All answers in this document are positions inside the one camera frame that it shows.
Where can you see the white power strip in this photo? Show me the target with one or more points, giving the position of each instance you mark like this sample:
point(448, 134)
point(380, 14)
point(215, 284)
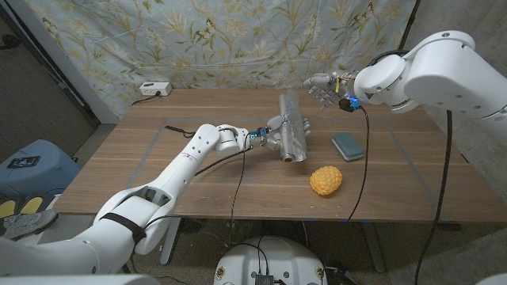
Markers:
point(155, 88)

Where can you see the floral backdrop cloth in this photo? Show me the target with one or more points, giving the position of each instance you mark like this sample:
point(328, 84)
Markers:
point(237, 43)

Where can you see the teal soap box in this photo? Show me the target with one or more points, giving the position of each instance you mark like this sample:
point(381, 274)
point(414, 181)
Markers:
point(347, 146)

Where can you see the white robot torso base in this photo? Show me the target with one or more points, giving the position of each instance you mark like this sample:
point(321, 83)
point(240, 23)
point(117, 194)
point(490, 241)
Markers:
point(273, 257)

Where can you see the yellow bumpy ball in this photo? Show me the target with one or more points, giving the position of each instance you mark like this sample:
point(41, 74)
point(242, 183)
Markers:
point(326, 181)

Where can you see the black backdrop pole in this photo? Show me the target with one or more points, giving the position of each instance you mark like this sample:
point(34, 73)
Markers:
point(410, 20)

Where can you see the blue stool with phone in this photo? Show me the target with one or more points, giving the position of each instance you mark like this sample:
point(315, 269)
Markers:
point(43, 174)

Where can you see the white floor platform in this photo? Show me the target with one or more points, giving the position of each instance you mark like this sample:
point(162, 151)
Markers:
point(67, 225)

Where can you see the grey table leg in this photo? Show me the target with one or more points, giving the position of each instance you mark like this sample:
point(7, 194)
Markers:
point(373, 247)
point(170, 245)

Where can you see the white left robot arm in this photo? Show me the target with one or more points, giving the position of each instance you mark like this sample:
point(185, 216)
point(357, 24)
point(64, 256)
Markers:
point(178, 170)

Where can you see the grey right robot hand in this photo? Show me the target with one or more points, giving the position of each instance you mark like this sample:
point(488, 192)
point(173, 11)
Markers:
point(332, 89)

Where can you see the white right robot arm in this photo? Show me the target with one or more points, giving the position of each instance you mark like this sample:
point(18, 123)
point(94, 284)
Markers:
point(443, 75)

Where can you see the black torso connector box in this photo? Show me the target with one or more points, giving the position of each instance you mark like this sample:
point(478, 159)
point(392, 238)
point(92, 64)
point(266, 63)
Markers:
point(264, 280)

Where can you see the grey sneaker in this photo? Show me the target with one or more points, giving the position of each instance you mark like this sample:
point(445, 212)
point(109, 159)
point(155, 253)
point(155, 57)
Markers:
point(24, 225)

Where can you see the aluminum foil roll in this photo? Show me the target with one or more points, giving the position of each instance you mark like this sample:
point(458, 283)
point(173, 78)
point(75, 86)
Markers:
point(294, 146)

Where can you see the black slipper yellow insole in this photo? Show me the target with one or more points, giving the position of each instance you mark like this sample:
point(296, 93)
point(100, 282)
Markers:
point(31, 205)
point(6, 207)

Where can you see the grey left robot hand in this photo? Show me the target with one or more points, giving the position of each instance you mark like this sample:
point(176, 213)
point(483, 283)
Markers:
point(274, 132)

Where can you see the white robot chest cover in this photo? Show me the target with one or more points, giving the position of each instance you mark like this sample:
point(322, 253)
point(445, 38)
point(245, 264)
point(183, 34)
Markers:
point(79, 280)

